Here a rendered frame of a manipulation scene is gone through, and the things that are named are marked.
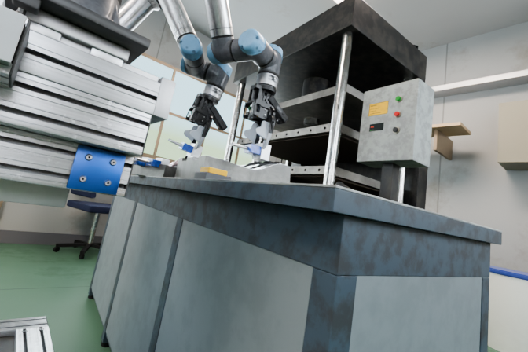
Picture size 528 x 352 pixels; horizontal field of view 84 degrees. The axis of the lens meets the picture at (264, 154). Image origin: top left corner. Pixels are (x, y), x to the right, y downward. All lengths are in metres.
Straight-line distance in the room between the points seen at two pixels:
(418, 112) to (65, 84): 1.36
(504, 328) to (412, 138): 1.99
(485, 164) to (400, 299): 3.22
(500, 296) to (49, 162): 3.01
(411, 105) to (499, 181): 2.30
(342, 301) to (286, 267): 0.12
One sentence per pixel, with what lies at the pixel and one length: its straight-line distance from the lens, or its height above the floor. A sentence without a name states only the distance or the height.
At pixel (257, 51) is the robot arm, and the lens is 0.96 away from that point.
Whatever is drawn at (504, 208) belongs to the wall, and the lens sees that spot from 3.69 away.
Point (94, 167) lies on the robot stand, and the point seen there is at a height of 0.77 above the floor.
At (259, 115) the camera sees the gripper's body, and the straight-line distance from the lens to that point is 0.95.
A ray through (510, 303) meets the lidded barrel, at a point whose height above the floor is 0.36.
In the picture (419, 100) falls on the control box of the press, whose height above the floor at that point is 1.36.
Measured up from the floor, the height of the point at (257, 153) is 0.92.
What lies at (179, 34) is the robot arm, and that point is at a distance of 1.14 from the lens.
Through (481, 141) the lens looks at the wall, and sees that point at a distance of 3.86.
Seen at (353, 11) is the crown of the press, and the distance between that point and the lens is 1.86.
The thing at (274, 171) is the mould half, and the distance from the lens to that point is 1.14.
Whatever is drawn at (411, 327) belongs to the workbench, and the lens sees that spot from 0.69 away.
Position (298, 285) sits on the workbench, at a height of 0.63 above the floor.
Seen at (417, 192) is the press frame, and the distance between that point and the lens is 2.19.
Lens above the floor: 0.75
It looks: 10 degrees up
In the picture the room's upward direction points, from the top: 10 degrees clockwise
